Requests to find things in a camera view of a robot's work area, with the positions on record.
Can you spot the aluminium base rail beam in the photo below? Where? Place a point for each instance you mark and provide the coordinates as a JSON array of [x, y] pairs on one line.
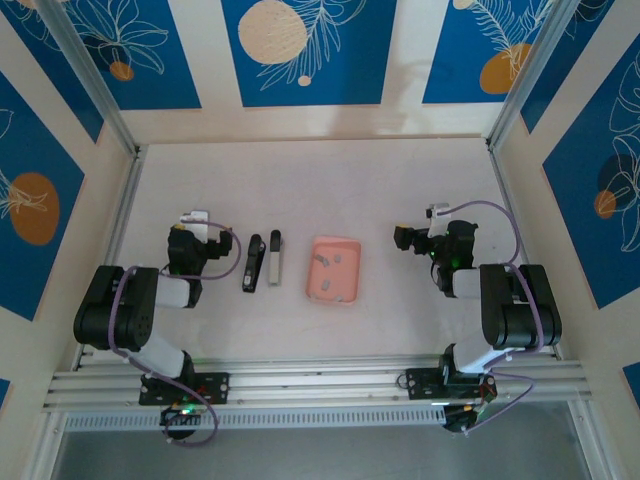
[[320, 380]]

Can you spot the white stapler with black head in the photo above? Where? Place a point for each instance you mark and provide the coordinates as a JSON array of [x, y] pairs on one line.
[[275, 265]]

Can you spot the aluminium frame post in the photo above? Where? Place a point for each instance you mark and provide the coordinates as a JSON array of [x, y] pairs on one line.
[[90, 75], [530, 70]]

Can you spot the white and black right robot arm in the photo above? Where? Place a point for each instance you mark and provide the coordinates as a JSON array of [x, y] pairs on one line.
[[520, 310]]

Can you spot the pink plastic tray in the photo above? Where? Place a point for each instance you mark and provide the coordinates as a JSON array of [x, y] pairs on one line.
[[345, 280]]

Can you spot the blue floral wall panel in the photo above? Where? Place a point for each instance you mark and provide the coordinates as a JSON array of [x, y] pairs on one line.
[[350, 75], [55, 60], [175, 60], [575, 225], [30, 275], [575, 45], [450, 60]]

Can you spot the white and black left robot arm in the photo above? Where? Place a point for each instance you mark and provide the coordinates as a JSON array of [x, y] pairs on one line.
[[125, 310]]

